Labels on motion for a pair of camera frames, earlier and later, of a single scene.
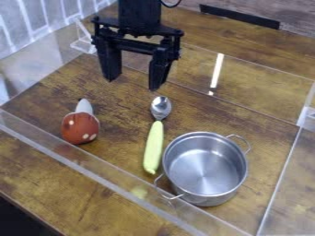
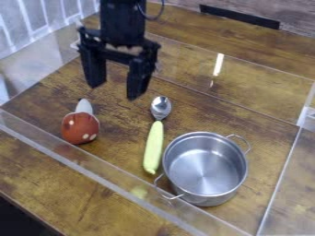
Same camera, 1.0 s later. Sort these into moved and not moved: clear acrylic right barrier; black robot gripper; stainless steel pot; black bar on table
Moved: black robot gripper
Not moved: black bar on table; clear acrylic right barrier; stainless steel pot
